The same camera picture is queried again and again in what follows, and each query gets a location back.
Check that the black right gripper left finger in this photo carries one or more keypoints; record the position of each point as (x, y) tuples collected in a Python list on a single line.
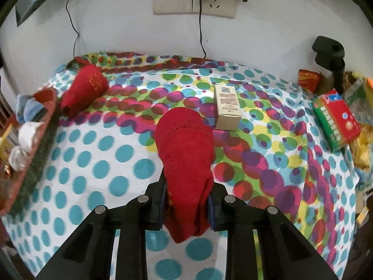
[(88, 252)]

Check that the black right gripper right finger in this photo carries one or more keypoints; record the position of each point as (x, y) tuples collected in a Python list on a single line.
[(262, 238)]

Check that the white sock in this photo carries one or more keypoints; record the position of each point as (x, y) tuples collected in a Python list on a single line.
[(18, 158), (27, 134)]

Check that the yellow cartoon medicine box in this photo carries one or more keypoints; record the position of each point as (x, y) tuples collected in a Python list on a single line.
[(5, 144)]

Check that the beige cosmetic box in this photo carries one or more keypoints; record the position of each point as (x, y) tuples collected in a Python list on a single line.
[(228, 111)]

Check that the light blue sock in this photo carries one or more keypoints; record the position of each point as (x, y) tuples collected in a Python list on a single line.
[(33, 110), (21, 102)]

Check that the red sock with gold print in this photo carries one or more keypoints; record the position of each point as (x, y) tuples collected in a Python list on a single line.
[(88, 85)]

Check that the polka dot bed sheet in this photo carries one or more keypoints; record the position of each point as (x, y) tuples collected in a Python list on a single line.
[(107, 154)]

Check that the red round tray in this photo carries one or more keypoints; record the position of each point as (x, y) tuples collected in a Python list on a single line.
[(23, 183)]

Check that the red green snack box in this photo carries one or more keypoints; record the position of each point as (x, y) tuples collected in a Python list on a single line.
[(337, 121)]

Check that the orange red snack packet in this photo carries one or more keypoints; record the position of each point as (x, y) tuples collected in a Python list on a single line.
[(309, 80)]

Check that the white wall socket plate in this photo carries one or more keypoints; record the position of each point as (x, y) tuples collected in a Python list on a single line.
[(218, 8)]

